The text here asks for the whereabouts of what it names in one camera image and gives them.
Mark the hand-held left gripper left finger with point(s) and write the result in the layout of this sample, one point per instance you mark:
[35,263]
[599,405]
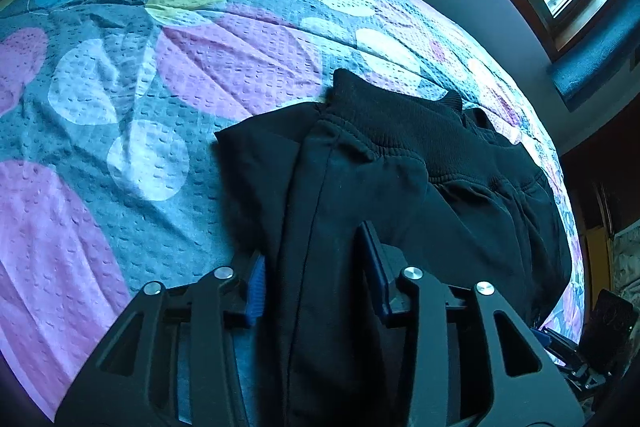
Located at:
[255,293]

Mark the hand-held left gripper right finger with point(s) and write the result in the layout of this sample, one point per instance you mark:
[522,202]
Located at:
[374,268]

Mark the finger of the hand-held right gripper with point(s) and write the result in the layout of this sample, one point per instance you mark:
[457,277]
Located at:
[567,352]

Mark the black zip jacket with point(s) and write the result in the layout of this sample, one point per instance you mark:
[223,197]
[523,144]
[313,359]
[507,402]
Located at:
[400,197]

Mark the yellow cabinet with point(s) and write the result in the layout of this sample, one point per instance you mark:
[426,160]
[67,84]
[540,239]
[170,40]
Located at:
[598,267]

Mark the dark wooden furniture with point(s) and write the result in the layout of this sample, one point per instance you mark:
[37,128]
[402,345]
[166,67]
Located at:
[605,177]

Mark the dotted colourful bedspread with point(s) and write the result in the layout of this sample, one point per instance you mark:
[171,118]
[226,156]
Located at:
[150,82]

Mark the blue curtain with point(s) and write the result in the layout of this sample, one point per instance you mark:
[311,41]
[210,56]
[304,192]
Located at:
[595,67]

